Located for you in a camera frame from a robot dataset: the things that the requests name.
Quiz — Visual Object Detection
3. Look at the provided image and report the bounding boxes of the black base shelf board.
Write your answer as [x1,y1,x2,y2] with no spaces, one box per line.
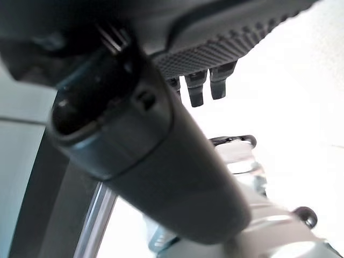
[8,118,108,258]

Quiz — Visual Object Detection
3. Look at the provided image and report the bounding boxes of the clear base shelf rail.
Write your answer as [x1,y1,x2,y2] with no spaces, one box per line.
[72,182,118,258]

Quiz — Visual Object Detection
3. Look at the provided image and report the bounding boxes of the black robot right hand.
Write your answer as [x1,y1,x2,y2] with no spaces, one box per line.
[0,0,320,246]

